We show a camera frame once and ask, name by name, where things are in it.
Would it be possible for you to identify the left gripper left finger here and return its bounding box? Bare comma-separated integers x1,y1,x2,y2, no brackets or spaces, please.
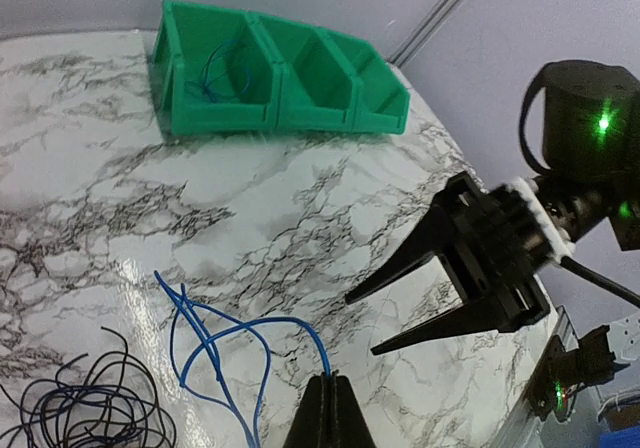
283,374,330,448

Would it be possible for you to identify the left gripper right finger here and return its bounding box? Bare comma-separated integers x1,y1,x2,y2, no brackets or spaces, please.
329,373,376,448

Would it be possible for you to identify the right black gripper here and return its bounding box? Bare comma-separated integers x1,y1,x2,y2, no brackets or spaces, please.
345,172,550,356

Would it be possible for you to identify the dark blue cable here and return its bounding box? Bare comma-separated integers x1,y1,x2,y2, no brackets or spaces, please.
153,269,334,448

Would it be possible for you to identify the black cable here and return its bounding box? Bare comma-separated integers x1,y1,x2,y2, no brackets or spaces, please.
0,325,177,448

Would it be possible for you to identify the light blue cable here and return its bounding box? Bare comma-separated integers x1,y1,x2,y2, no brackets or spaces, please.
184,40,254,104

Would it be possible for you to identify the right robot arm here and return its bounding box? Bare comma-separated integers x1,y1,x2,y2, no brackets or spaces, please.
345,60,639,355

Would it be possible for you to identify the right green storage bin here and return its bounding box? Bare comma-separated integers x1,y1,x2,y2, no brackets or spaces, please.
321,28,410,135

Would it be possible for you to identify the green storage bin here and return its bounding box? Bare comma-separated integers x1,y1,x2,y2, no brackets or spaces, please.
253,13,360,133
151,0,281,137
321,28,410,135

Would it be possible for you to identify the middle green storage bin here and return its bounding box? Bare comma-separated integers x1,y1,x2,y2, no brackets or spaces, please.
253,13,360,133

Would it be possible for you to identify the left green storage bin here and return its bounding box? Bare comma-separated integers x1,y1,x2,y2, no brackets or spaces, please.
151,0,281,137

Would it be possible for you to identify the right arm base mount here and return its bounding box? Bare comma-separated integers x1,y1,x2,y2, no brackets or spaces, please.
525,325,629,421

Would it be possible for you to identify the right aluminium frame post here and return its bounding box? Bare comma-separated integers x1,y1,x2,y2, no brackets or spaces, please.
387,0,463,68

